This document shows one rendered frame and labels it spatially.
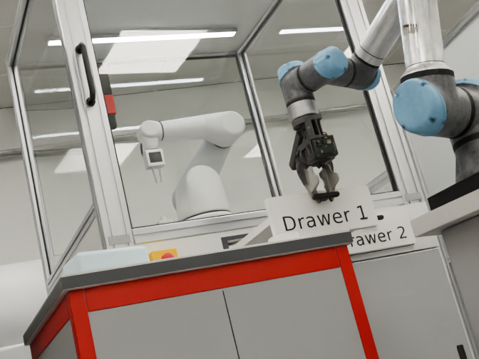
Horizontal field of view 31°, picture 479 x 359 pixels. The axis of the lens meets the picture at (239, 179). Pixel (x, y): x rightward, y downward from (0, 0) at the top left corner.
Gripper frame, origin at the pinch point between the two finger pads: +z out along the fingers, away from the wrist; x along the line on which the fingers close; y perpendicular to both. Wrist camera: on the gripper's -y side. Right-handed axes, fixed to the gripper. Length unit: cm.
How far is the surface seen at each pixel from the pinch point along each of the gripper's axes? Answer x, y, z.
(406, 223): 44, -33, 2
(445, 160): 178, -176, -59
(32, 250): -11, -356, -90
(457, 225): 12.1, 31.5, 18.7
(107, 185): -43, -35, -22
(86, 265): -66, 23, 13
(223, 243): -14.4, -35.1, -0.6
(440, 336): 45, -35, 37
